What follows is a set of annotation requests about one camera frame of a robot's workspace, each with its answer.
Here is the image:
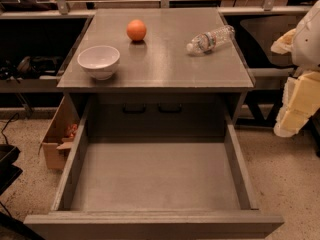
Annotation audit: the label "black office chair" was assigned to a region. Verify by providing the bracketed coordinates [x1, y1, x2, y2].
[234, 15, 303, 127]

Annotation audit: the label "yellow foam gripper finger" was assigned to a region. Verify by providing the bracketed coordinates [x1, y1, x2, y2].
[274, 71, 320, 138]
[271, 29, 296, 54]

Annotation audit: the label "open grey top drawer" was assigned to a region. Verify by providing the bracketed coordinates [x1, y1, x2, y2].
[23, 97, 285, 240]

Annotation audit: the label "white ceramic bowl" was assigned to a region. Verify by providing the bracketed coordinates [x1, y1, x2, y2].
[77, 45, 120, 80]

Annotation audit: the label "brown cardboard box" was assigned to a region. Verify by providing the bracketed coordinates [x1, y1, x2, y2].
[41, 97, 79, 170]

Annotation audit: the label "black drawer handle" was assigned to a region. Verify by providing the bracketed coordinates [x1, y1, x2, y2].
[158, 103, 182, 114]
[122, 104, 146, 114]

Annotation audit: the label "black drawer handle left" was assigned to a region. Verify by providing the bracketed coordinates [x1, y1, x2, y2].
[122, 104, 146, 114]

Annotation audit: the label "grey cabinet with top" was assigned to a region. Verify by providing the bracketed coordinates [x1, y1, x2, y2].
[59, 8, 254, 139]

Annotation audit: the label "orange fruit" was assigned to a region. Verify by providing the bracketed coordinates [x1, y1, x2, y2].
[126, 19, 147, 42]

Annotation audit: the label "black headphones on shelf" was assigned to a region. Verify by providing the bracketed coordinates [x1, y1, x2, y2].
[0, 56, 63, 81]

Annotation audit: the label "clear plastic water bottle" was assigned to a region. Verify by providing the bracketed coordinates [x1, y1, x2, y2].
[186, 25, 235, 55]

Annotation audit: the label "black drawer handle right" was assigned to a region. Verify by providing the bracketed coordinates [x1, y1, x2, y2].
[158, 103, 182, 114]

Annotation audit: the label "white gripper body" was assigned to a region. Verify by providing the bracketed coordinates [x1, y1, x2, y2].
[291, 1, 320, 71]

